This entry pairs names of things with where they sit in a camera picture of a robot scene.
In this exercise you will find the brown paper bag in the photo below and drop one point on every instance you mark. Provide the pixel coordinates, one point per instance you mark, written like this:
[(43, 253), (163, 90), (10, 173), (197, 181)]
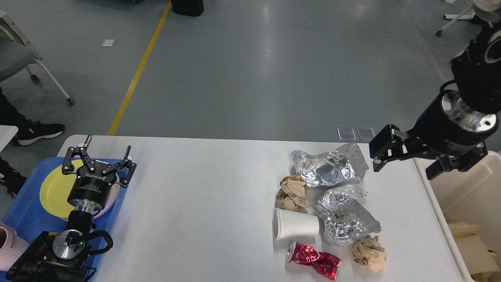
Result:
[(475, 250), (491, 274)]

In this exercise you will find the blue plastic tray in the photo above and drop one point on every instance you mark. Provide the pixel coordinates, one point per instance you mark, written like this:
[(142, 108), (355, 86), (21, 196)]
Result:
[(27, 216)]

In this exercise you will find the upper crumpled aluminium foil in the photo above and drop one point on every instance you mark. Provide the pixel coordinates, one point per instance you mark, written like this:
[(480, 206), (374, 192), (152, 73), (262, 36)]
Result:
[(343, 165)]

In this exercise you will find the crumpled aluminium foil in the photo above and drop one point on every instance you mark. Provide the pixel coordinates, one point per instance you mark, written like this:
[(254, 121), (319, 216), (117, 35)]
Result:
[(343, 165), (345, 219)]

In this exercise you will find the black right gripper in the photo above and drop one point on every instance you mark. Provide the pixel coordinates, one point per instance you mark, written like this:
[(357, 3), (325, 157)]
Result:
[(448, 126)]

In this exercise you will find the white side table corner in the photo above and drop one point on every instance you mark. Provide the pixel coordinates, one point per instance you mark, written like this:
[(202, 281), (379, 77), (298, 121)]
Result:
[(6, 134)]

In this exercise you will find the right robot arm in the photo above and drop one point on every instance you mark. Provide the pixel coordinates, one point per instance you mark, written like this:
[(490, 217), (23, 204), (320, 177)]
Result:
[(476, 75)]

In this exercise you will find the person in dark clothes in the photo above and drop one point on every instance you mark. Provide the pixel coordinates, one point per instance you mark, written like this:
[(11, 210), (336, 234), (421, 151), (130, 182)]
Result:
[(28, 132)]

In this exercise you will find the white chair base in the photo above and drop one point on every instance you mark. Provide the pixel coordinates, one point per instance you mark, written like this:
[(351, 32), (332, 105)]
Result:
[(478, 12)]

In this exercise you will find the pink mug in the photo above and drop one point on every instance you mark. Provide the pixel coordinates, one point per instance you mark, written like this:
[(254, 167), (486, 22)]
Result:
[(12, 246)]

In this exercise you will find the pink plate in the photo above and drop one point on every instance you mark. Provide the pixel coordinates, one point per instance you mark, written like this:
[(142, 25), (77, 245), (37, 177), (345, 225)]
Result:
[(115, 188)]

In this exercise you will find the left floor socket plate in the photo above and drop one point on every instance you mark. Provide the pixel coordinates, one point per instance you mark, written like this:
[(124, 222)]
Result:
[(346, 134)]

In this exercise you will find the crumpled brown paper ball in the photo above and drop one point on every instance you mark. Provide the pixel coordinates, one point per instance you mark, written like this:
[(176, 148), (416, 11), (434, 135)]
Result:
[(292, 194)]

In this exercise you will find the crushed red can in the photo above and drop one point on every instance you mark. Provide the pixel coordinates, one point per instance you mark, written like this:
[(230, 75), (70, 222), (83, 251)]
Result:
[(324, 263)]

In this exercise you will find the white paper cup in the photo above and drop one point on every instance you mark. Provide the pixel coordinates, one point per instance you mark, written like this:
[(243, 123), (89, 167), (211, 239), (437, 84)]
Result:
[(289, 224)]

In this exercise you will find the right floor socket plate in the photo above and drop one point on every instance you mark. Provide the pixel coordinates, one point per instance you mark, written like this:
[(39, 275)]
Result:
[(366, 133)]

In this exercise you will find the lower crumpled aluminium foil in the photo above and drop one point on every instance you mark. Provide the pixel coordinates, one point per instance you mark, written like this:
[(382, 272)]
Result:
[(345, 219)]

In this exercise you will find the beige plastic bin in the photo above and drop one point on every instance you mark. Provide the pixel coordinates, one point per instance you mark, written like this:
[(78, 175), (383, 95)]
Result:
[(472, 197)]

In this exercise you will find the floor socket plate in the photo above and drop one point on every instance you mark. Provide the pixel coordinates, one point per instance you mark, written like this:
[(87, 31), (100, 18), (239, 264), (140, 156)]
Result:
[(346, 134), (366, 133)]

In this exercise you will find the grey office chair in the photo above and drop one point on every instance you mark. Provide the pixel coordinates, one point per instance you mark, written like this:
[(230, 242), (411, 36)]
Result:
[(17, 53)]

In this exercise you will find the yellow plastic plate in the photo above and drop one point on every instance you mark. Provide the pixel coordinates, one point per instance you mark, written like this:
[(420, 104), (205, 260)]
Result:
[(55, 188)]

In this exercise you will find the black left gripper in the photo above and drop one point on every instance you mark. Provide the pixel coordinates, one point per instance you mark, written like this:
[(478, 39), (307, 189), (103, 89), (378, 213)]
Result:
[(92, 190)]

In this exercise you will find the black box on floor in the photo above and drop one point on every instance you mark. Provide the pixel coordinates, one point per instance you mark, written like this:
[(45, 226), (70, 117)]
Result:
[(193, 8)]

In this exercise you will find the small crumpled brown paper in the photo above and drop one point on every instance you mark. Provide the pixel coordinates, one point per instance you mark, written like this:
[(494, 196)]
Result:
[(369, 253)]

